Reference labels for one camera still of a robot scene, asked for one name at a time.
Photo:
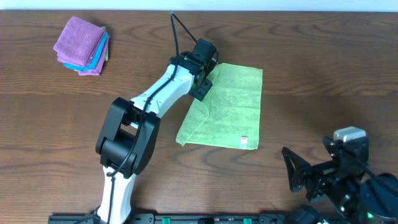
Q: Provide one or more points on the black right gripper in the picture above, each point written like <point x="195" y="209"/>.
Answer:
<point x="321" y="175"/>

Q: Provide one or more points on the purple folded cloth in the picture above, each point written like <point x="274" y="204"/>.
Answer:
<point x="99" y="66"/>
<point x="78" y="42"/>

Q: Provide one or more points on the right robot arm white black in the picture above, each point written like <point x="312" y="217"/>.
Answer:
<point x="358" y="194"/>

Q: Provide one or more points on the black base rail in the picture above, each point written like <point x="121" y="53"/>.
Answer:
<point x="149" y="218"/>

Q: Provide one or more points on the purple folded cloth bottom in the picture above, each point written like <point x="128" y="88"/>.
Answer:
<point x="99" y="66"/>

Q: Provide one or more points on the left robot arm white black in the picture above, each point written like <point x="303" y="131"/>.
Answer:
<point x="127" y="139"/>

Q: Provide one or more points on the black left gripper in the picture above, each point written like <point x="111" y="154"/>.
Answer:
<point x="202" y="92"/>

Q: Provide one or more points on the purple folded cloth top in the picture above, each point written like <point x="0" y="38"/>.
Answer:
<point x="78" y="42"/>

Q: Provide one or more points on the green microfiber cloth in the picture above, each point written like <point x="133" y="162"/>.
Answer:
<point x="229" y="114"/>

